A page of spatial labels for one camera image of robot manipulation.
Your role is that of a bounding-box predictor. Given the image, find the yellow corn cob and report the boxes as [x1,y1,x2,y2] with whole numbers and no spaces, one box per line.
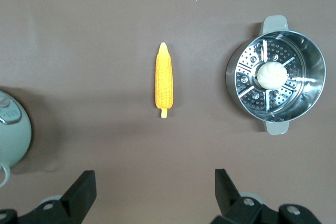
[154,41,174,119]

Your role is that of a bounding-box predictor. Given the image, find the steel steamer pot, grey handles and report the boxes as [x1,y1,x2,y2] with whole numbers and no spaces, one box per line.
[225,15,327,136]

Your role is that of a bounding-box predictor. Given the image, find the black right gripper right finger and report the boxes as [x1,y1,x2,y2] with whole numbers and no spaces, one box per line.
[211,168,322,224]

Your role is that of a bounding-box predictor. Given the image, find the white steamed bun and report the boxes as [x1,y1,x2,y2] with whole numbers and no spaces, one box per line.
[256,61,288,90]

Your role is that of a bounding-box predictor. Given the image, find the brown table mat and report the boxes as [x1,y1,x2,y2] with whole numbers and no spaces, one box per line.
[0,0,336,224]

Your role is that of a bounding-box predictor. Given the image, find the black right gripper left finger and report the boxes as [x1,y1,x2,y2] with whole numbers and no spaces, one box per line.
[0,170,97,224]

